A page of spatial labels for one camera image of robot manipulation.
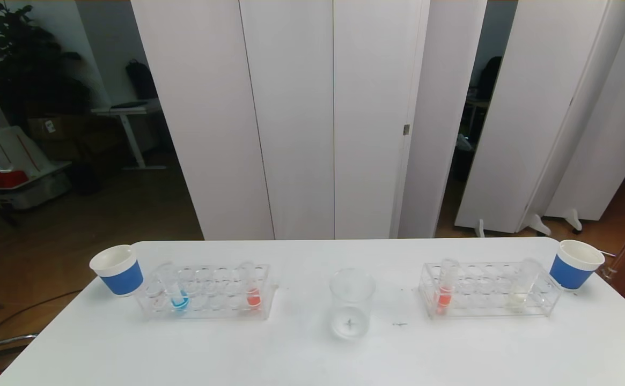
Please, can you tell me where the clear plastic test tube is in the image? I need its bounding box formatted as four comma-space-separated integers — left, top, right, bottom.
435, 258, 460, 315

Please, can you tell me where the test tube with red liquid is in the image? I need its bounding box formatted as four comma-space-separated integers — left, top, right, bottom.
239, 261, 263, 310

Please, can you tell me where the clear glass beaker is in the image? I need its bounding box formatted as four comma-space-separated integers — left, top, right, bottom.
329, 268, 376, 340

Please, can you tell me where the clear acrylic test tube rack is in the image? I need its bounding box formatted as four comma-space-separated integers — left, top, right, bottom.
418, 261, 564, 319
135, 263, 280, 321

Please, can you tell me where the test tube with blue liquid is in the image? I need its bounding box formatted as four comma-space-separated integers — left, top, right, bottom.
158, 263, 190, 312

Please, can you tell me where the test tube with yellowish liquid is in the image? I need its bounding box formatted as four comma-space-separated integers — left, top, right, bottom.
508, 258, 542, 311

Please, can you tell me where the white folding partition with hinge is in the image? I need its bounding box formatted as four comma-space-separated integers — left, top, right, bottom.
131, 0, 488, 240

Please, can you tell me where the white standing desk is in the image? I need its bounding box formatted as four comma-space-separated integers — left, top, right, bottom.
91, 100, 167, 171

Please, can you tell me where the black backpack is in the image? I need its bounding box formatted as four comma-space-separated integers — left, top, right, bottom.
126, 59, 159, 100

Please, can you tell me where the blue and white paper cup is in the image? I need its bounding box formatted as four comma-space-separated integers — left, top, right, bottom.
549, 240, 606, 291
89, 244, 144, 296

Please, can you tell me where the black chair behind partitions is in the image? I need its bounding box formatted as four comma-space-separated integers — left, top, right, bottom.
476, 56, 504, 100

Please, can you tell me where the white folding partition with feet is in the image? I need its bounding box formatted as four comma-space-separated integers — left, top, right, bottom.
454, 0, 625, 237

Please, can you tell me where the brown cardboard box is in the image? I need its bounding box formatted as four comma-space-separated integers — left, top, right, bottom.
27, 115, 79, 143

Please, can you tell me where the white machine base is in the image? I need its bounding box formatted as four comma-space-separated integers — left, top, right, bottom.
0, 51, 72, 211

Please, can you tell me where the dark green potted plant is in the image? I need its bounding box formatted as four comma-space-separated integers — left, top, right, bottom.
0, 0, 92, 129

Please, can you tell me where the black floor cable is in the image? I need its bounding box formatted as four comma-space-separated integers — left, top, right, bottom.
0, 289, 83, 344

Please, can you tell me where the grey metal frame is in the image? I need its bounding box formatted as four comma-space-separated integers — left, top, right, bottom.
0, 298, 39, 378

